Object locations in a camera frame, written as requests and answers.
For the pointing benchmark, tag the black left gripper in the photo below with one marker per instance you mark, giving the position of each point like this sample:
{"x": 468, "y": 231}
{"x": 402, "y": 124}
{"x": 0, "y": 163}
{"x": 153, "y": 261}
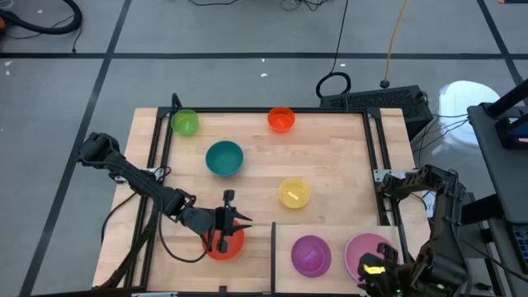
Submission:
{"x": 202, "y": 220}

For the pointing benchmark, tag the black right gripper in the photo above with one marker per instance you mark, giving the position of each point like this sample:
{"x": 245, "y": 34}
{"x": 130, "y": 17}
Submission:
{"x": 387, "y": 251}

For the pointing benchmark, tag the coral red bowl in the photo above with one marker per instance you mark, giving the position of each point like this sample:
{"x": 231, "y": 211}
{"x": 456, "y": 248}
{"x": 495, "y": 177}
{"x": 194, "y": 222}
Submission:
{"x": 233, "y": 247}

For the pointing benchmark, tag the pink bowl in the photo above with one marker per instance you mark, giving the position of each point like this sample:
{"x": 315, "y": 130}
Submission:
{"x": 359, "y": 251}

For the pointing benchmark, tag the yellow translucent bowl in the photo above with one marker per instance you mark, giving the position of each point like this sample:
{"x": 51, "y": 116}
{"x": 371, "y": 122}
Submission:
{"x": 294, "y": 193}

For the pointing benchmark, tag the teal bowl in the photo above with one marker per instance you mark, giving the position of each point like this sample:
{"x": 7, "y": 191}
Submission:
{"x": 224, "y": 158}

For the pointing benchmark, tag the purple translucent bowl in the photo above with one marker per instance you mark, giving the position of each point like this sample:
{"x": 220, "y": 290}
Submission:
{"x": 311, "y": 256}

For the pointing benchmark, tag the orange translucent bowl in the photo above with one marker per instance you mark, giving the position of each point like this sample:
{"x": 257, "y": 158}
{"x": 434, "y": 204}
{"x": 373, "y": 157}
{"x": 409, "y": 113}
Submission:
{"x": 281, "y": 119}

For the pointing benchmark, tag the green translucent bowl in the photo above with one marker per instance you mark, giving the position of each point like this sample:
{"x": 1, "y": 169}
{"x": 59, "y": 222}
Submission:
{"x": 185, "y": 122}

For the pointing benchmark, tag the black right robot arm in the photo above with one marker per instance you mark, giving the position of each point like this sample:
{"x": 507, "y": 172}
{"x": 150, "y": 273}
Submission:
{"x": 445, "y": 231}

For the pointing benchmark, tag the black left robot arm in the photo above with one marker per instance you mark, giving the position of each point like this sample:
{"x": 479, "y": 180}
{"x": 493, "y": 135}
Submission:
{"x": 136, "y": 181}

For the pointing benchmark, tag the grey equipment cart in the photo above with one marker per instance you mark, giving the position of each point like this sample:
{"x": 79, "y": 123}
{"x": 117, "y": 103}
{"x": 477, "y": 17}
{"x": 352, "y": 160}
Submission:
{"x": 495, "y": 165}

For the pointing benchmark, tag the black aluminium table frame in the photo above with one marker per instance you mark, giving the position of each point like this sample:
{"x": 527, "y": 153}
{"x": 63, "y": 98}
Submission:
{"x": 264, "y": 110}

